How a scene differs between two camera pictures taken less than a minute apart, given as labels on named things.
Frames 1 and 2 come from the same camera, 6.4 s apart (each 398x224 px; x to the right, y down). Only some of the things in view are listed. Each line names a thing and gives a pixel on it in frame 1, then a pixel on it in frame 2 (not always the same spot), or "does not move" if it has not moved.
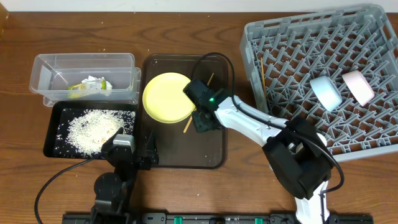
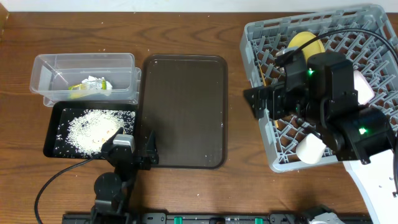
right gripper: (199, 126) → (276, 94)
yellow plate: (165, 99) → (314, 48)
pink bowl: (359, 87) does not move
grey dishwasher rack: (337, 68) does not move
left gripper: (137, 157) does not move
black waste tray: (78, 129) does not move
